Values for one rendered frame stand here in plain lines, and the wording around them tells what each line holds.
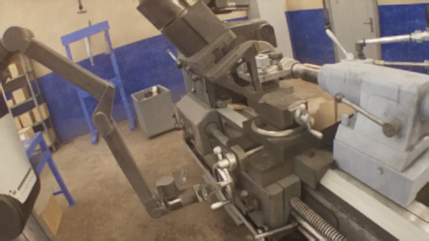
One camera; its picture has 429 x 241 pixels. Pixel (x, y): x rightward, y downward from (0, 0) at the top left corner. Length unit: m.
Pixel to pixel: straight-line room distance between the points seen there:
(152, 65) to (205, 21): 4.49
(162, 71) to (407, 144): 4.49
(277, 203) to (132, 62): 4.15
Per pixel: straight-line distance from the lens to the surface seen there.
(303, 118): 0.89
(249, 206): 1.04
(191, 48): 0.35
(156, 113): 3.57
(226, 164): 0.97
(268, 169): 0.90
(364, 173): 0.85
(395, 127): 0.73
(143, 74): 4.81
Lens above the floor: 1.37
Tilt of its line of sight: 21 degrees down
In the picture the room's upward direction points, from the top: 13 degrees counter-clockwise
